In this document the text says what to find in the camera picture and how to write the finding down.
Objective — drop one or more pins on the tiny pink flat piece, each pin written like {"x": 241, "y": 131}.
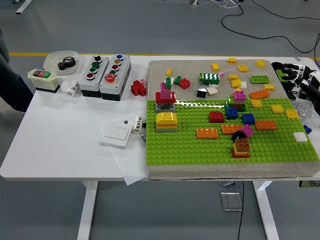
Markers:
{"x": 221, "y": 73}

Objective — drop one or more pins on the white wall switch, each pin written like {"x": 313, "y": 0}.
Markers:
{"x": 116, "y": 135}

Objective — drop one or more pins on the red cross-shaped brick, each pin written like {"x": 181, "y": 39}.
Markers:
{"x": 137, "y": 88}

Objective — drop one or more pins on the small black brick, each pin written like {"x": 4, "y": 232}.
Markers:
{"x": 235, "y": 136}

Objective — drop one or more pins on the metal floor socket plate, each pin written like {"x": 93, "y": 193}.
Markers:
{"x": 231, "y": 201}

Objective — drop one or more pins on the white paper sheet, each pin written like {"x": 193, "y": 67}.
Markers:
{"x": 130, "y": 170}

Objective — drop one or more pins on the grey arch brick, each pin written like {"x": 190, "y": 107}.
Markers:
{"x": 158, "y": 108}

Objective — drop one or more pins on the white oval dish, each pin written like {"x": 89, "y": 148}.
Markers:
{"x": 53, "y": 58}

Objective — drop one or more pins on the grey furniture foot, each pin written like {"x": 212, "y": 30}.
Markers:
{"x": 193, "y": 2}
{"x": 23, "y": 5}

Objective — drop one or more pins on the white table leg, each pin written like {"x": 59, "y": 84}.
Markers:
{"x": 266, "y": 212}
{"x": 87, "y": 212}

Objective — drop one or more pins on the brown two-by-two brick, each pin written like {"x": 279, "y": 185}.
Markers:
{"x": 242, "y": 144}

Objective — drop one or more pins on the small yellow roof piece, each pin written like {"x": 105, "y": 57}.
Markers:
{"x": 237, "y": 89}

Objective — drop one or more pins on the grey thin plate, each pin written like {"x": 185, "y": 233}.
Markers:
{"x": 166, "y": 130}

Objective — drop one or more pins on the yellow two-by-two brick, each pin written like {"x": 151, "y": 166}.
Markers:
{"x": 236, "y": 83}
{"x": 260, "y": 63}
{"x": 269, "y": 87}
{"x": 231, "y": 60}
{"x": 233, "y": 77}
{"x": 215, "y": 67}

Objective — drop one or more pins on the small blue brick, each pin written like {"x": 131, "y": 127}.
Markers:
{"x": 307, "y": 129}

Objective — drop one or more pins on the yellow curved brick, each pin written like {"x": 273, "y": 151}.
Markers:
{"x": 166, "y": 117}

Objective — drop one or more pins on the small green brick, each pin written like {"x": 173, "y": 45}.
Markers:
{"x": 177, "y": 80}

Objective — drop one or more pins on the yellow flat square plate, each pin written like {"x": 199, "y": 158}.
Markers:
{"x": 277, "y": 108}
{"x": 256, "y": 103}
{"x": 292, "y": 113}
{"x": 242, "y": 68}

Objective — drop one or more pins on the green studded baseplate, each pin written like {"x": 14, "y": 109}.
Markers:
{"x": 187, "y": 150}

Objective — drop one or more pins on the small metal screw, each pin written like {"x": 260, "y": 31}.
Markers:
{"x": 297, "y": 59}

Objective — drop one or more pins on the narrow green brick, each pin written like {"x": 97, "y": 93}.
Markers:
{"x": 168, "y": 84}

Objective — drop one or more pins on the red curved brick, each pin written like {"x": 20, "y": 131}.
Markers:
{"x": 216, "y": 116}

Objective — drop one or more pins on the orange two-by-four brick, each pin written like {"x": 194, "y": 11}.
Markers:
{"x": 265, "y": 125}
{"x": 259, "y": 94}
{"x": 207, "y": 133}
{"x": 231, "y": 129}

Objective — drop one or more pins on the wide red brick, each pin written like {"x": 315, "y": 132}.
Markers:
{"x": 158, "y": 98}

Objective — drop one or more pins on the white two-by-two plate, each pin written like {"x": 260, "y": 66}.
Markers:
{"x": 212, "y": 90}
{"x": 300, "y": 136}

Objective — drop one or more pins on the small pink brick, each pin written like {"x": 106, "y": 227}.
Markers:
{"x": 142, "y": 81}

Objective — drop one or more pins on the white pipe tee fitting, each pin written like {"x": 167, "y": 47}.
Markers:
{"x": 71, "y": 88}

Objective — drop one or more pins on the small white brick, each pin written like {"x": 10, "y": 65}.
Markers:
{"x": 243, "y": 84}
{"x": 172, "y": 81}

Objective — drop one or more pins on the red two-by-two brick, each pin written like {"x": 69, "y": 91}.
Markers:
{"x": 184, "y": 83}

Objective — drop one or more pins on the green studded brick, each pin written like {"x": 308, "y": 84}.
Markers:
{"x": 278, "y": 73}

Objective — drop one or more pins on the tall pink brick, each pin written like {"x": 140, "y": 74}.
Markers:
{"x": 165, "y": 94}

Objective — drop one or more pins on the person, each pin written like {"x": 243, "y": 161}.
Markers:
{"x": 10, "y": 87}

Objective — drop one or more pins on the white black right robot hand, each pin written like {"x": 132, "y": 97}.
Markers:
{"x": 312, "y": 78}

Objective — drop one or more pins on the lime green plate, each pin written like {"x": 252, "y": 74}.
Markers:
{"x": 230, "y": 98}

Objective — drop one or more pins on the dark green brick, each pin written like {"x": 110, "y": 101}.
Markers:
{"x": 241, "y": 108}

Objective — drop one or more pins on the clear plastic bag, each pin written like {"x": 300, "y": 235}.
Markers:
{"x": 303, "y": 110}

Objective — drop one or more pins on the white labelled pipe fitting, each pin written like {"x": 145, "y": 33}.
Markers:
{"x": 137, "y": 125}

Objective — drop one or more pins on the dark grey slope brick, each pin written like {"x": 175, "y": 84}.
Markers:
{"x": 201, "y": 92}

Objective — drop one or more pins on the grey-brown foam mat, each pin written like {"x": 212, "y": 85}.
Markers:
{"x": 190, "y": 67}

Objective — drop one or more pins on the grey emergency-stop control box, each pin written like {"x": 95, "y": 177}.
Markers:
{"x": 122, "y": 75}

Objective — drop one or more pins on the beige red-green switch box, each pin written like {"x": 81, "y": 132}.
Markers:
{"x": 43, "y": 81}

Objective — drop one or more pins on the blue two-by-two brick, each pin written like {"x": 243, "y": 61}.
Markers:
{"x": 248, "y": 118}
{"x": 231, "y": 113}

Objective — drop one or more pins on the small yellow brick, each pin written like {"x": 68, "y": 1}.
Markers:
{"x": 169, "y": 72}

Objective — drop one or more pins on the black table control panel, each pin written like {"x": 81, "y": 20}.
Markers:
{"x": 310, "y": 184}

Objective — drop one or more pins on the green two-by-four brick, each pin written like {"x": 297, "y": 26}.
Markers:
{"x": 209, "y": 78}

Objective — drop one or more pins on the metal under-table bracket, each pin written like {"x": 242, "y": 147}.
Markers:
{"x": 228, "y": 183}

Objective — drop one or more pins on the green two-by-four plate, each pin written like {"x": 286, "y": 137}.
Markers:
{"x": 260, "y": 79}

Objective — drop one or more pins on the grey four-button control box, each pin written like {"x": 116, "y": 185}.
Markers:
{"x": 101, "y": 72}

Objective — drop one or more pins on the orange thin plate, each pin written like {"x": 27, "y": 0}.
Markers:
{"x": 166, "y": 125}

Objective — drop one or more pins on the black metal gears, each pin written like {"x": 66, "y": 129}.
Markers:
{"x": 66, "y": 63}

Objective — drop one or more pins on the white table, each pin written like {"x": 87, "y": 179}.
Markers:
{"x": 62, "y": 125}

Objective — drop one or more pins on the pink two-by-two brick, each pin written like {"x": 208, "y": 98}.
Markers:
{"x": 247, "y": 130}
{"x": 238, "y": 96}

